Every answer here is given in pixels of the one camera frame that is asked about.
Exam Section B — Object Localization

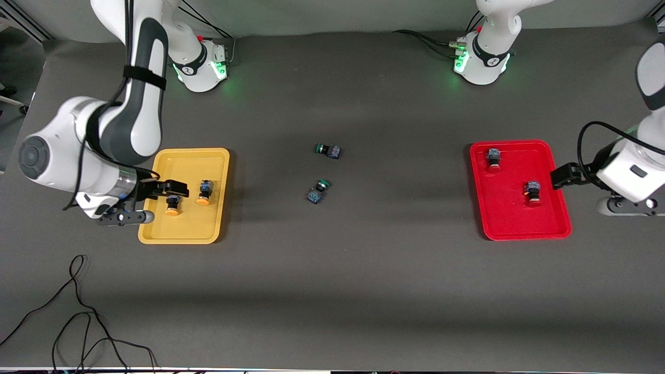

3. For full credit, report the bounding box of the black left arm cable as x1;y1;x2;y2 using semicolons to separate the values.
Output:
577;121;641;180

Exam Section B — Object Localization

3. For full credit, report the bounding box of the dark grey table mat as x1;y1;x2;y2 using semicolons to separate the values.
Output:
0;20;665;372

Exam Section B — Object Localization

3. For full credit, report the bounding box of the yellow plastic tray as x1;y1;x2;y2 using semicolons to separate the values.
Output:
138;148;231;245

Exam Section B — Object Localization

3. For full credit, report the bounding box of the red plastic tray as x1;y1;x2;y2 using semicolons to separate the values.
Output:
470;139;573;242

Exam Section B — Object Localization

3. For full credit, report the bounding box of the thin black loose cable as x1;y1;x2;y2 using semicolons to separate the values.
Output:
0;254;157;374

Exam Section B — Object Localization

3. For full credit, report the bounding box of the black arm cable strap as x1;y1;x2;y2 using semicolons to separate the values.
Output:
123;65;168;91

